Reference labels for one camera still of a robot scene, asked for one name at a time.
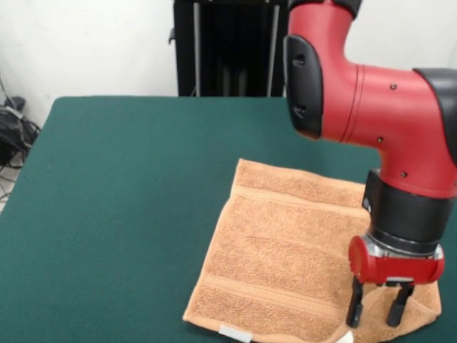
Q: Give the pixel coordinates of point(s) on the tan terry towel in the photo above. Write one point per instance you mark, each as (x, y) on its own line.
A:
(285, 250)

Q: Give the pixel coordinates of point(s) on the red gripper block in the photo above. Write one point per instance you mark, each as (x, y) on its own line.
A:
(392, 269)

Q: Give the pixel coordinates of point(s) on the black pedestal caster foot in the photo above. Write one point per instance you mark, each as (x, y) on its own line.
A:
(15, 102)

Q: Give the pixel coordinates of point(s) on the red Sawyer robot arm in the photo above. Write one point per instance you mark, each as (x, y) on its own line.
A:
(385, 107)

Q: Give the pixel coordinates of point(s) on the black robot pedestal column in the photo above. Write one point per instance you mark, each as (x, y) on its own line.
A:
(232, 53)

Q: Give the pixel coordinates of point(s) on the dark green table cloth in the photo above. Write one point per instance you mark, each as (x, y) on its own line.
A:
(107, 214)

